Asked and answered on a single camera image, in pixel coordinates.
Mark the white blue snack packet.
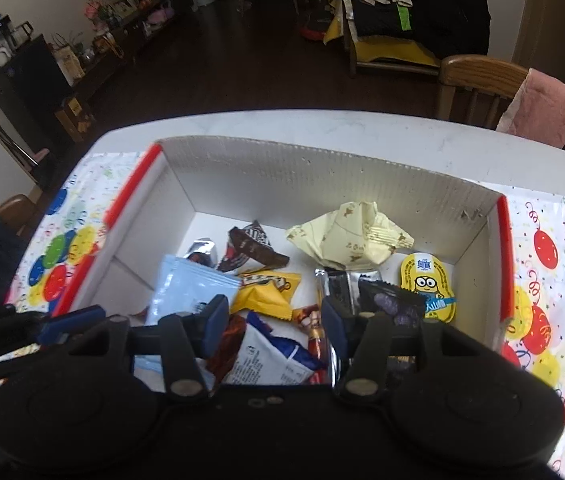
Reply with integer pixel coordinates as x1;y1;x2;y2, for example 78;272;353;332
223;311;325;386

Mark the cream snack bag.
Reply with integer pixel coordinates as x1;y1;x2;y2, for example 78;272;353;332
285;202;415;270

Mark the light blue snack packet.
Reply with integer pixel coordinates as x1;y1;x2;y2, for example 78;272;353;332
146;255;241;325

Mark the dark purple snack packet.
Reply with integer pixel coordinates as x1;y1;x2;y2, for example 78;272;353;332
358;278;427;328

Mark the silver foil packet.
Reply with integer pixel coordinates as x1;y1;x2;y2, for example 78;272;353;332
184;237;218;269

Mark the yellow minion snack pack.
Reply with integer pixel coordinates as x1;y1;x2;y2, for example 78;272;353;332
401;252;457;324

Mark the yellow chocolate candy bag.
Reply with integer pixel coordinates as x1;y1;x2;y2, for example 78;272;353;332
229;271;302;321

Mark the brown chocolate packet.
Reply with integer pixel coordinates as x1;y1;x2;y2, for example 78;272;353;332
217;220;290;275

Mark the red cardboard box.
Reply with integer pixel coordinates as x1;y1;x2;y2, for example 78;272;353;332
56;136;513;394

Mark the balloon birthday tablecloth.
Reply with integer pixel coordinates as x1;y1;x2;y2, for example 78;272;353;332
7;145;565;477

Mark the black cabinet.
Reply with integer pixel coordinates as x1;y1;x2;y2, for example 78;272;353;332
0;16;73;158

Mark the wooden chair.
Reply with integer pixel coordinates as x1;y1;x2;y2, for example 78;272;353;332
435;54;565;162

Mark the pink cloth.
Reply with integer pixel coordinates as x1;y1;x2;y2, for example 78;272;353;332
496;68;565;148

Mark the clothes pile on sofa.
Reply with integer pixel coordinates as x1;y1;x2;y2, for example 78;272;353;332
351;0;491;60

